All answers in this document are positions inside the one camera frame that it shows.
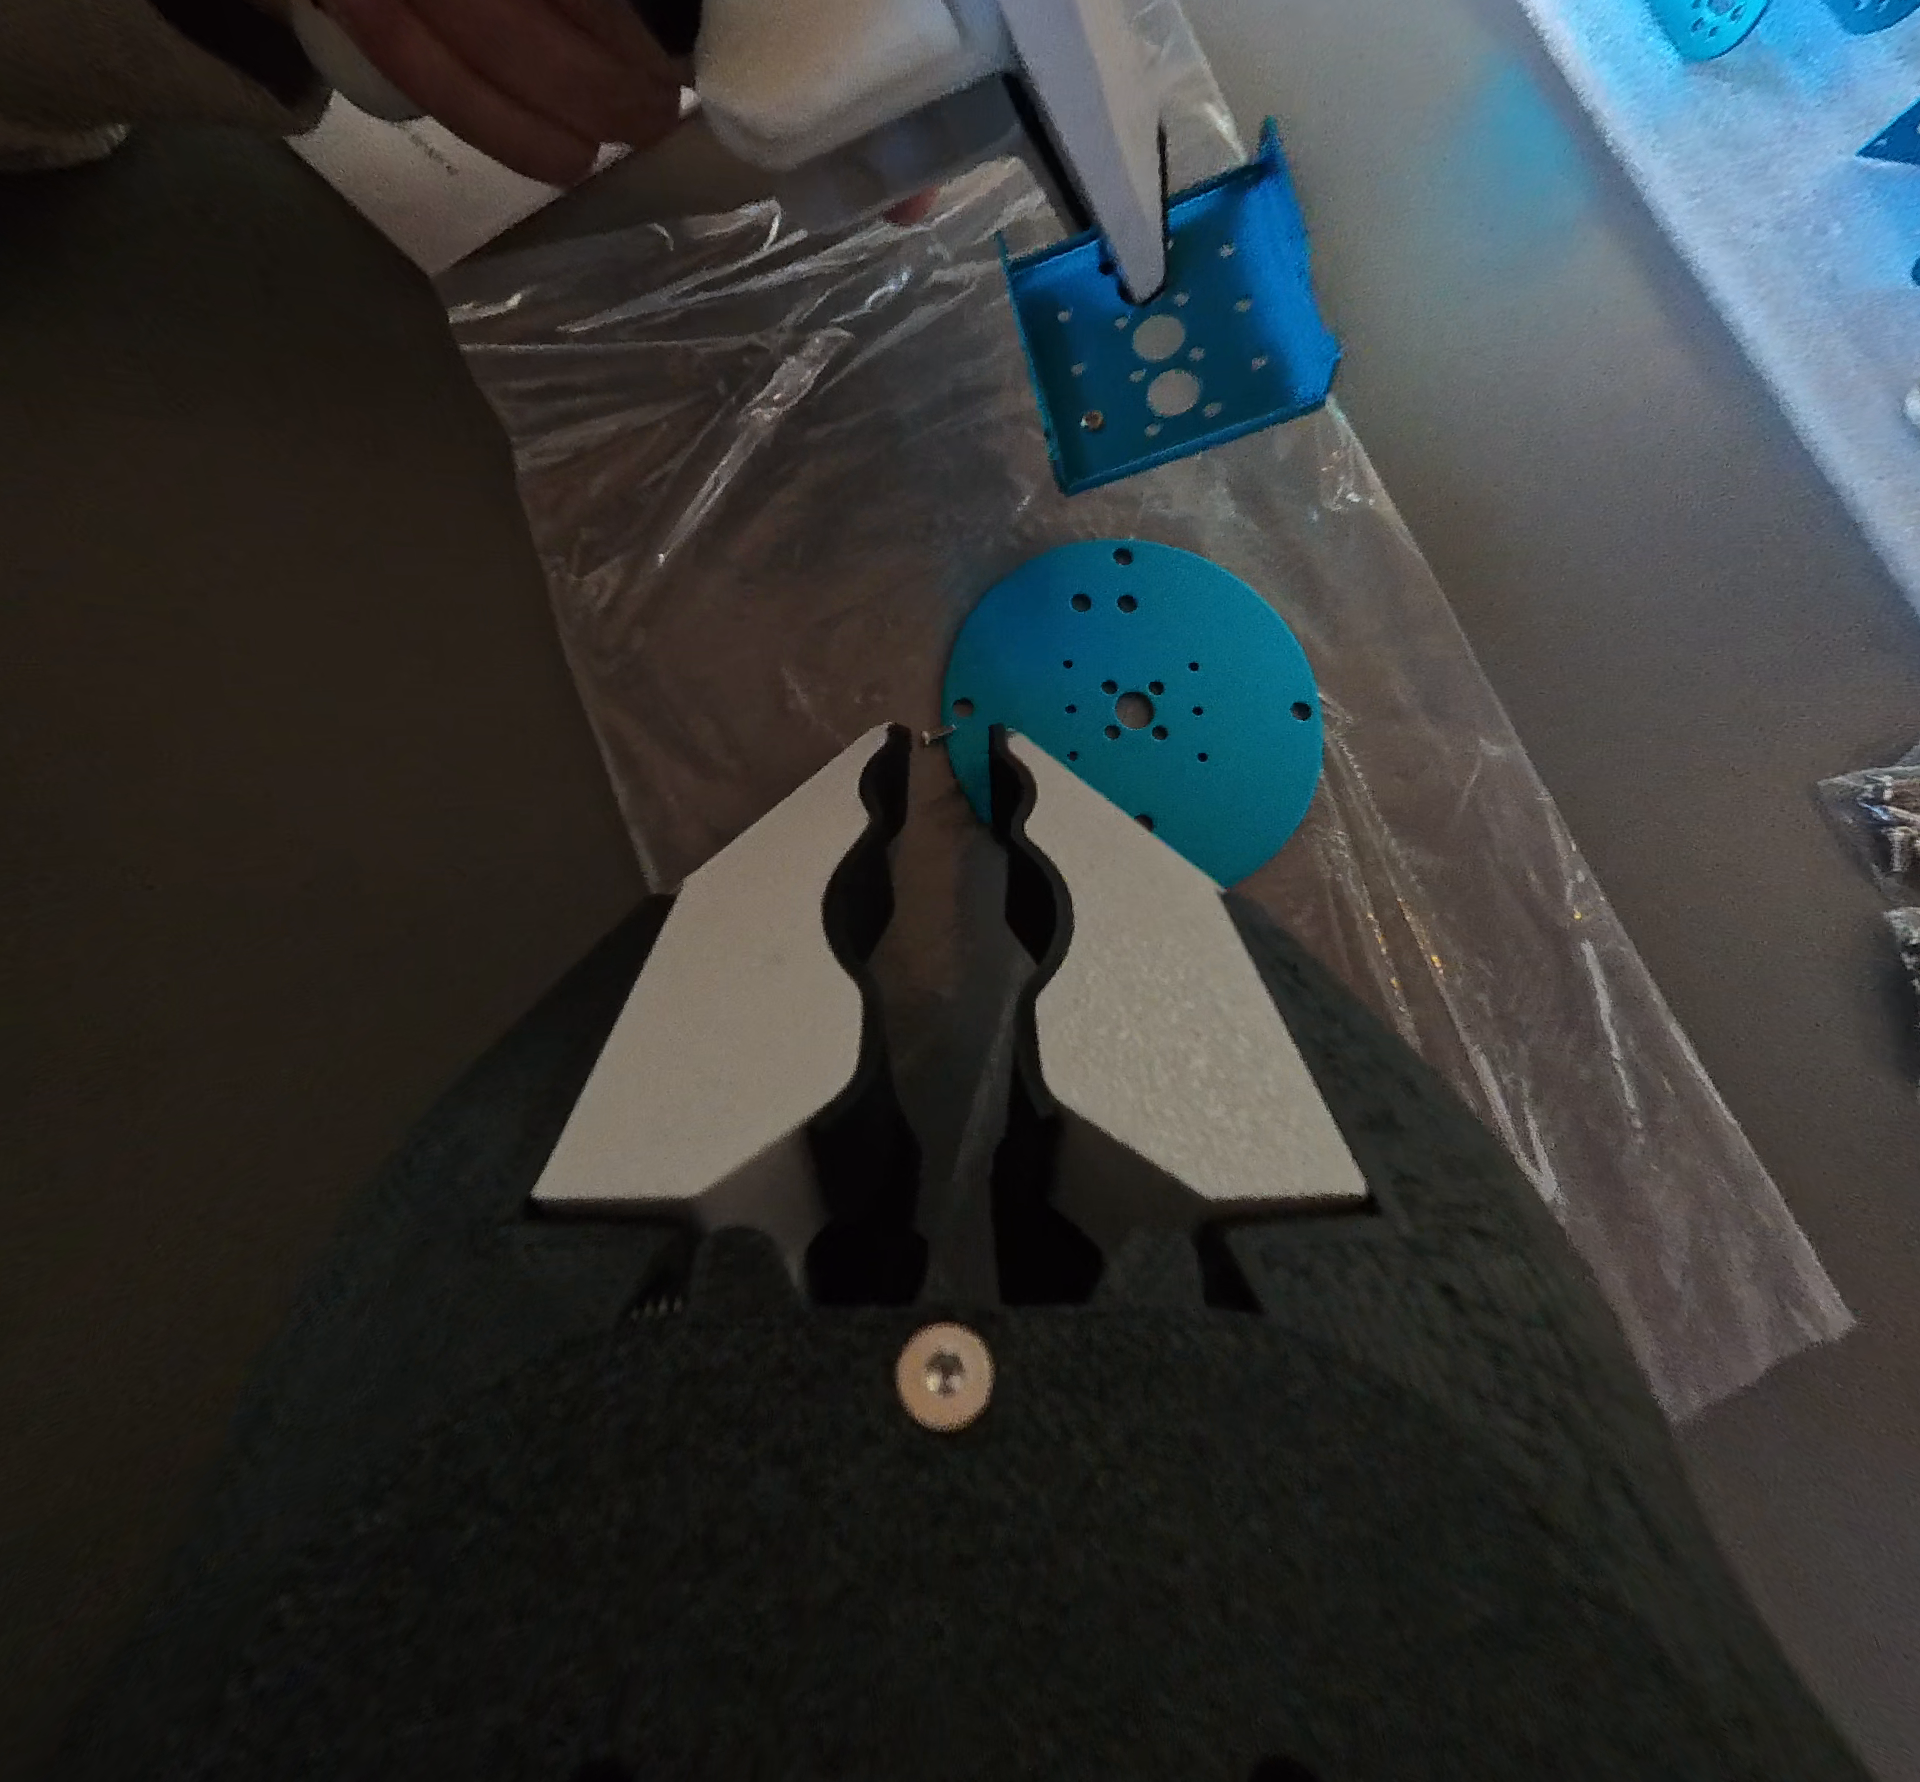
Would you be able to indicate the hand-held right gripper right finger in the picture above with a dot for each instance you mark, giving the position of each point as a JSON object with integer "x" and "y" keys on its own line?
{"x": 1200, "y": 1062}

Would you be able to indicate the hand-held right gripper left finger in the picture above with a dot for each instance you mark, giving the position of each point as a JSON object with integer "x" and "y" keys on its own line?
{"x": 706, "y": 1062}

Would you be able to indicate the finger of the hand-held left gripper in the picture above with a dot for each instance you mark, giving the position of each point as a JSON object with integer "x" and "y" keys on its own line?
{"x": 1081, "y": 86}

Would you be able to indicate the blue U-shaped metal bracket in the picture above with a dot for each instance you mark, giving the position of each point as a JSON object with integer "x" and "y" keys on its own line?
{"x": 1246, "y": 312}

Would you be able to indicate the blue round metal plate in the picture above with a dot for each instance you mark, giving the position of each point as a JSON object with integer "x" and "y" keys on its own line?
{"x": 1200, "y": 643}

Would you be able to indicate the grey desk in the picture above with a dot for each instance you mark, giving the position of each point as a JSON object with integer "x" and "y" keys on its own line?
{"x": 1425, "y": 385}

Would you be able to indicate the person's left hand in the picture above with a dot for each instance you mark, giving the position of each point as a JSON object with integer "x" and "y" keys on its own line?
{"x": 450, "y": 26}

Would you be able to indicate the white paper sheet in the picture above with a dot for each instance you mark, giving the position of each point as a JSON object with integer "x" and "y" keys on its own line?
{"x": 450, "y": 207}

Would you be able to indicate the clear plastic bag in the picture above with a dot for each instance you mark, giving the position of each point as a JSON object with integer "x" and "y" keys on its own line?
{"x": 750, "y": 461}

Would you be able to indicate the white foam tray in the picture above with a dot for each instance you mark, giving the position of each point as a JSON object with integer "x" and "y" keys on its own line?
{"x": 1621, "y": 163}

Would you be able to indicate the pile of clear screw bags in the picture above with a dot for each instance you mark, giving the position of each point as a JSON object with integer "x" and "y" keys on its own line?
{"x": 1876, "y": 880}

